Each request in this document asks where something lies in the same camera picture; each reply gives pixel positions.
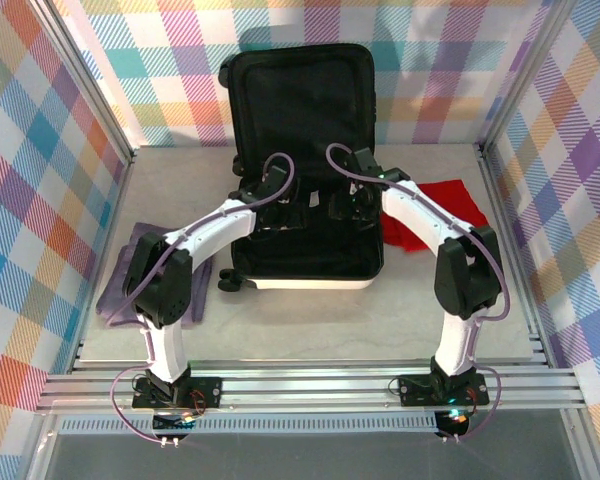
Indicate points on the red shirt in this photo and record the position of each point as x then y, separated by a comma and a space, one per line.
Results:
450, 200

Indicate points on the white hard-shell suitcase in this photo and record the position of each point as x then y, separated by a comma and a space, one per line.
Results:
300, 100

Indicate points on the purple jeans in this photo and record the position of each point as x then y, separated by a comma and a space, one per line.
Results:
115, 295

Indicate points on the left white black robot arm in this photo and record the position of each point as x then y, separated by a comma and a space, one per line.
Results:
165, 345

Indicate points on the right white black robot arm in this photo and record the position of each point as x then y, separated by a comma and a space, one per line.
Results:
455, 345

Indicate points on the black controller board with LEDs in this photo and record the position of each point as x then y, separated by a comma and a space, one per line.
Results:
172, 421
454, 422

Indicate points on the aluminium side rail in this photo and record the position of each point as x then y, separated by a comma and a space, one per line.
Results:
512, 250
102, 255

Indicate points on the aluminium mounting rail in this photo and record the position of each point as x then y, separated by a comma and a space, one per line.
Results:
305, 387

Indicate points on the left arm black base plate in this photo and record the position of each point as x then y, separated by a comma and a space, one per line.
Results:
207, 390

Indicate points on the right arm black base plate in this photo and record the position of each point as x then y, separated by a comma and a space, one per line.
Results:
415, 390

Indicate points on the aluminium frame post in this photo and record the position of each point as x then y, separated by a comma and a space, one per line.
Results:
80, 75
525, 75

